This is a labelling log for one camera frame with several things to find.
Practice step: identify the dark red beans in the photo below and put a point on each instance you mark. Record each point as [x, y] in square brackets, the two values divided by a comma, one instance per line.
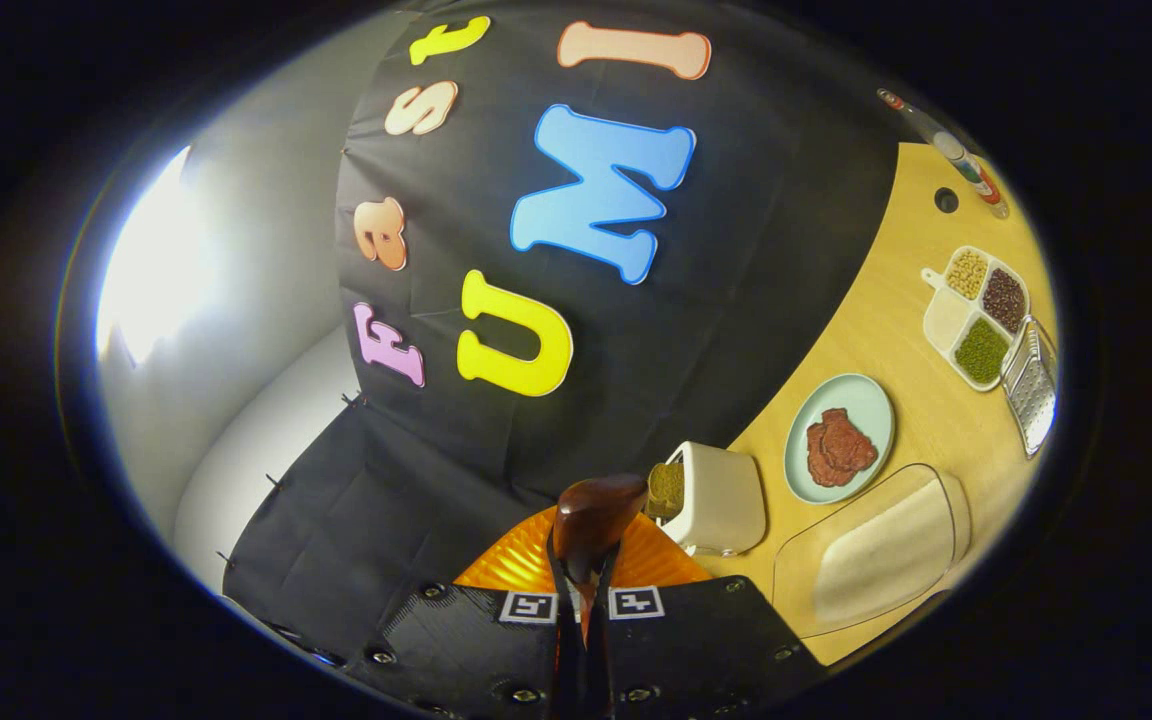
[1004, 300]

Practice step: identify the green mung beans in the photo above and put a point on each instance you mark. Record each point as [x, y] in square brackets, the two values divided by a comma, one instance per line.
[982, 350]

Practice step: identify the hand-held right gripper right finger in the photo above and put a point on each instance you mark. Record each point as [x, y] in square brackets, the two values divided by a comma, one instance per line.
[686, 650]

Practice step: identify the red meat slice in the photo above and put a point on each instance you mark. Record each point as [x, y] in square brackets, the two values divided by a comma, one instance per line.
[826, 460]
[856, 440]

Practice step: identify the white toaster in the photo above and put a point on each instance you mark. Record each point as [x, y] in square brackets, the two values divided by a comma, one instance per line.
[721, 500]

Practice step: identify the black table grommet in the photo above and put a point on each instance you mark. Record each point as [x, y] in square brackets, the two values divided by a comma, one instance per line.
[946, 200]

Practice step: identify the brown bread slice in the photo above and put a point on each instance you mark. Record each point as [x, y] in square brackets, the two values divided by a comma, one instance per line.
[666, 490]

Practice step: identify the clear plastic water bottle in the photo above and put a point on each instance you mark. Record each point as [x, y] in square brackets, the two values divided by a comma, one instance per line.
[956, 155]

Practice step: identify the white divided dish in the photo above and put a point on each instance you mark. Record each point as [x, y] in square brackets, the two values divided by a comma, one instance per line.
[941, 330]

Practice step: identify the clear chopstick holder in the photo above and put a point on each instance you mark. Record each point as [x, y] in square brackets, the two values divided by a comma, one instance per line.
[1031, 400]

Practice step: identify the light green plate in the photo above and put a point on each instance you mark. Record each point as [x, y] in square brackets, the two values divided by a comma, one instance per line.
[861, 400]

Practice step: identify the brown wooden spoon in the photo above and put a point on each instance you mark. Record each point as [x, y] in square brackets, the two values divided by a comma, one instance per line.
[591, 515]

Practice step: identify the yellow soybeans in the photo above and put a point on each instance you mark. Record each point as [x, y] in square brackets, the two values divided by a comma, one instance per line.
[967, 273]

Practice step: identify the white rice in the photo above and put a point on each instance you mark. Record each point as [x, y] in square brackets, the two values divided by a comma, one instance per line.
[948, 320]

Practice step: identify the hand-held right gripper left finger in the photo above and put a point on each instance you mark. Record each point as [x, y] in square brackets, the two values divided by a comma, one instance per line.
[496, 650]

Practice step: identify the black backdrop cloth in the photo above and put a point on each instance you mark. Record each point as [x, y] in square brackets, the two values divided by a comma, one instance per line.
[736, 300]

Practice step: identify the beige tray with clear lid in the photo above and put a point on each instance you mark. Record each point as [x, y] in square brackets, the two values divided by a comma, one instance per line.
[876, 560]

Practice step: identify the large ceiling light panel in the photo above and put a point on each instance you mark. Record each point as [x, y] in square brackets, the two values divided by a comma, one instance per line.
[151, 270]

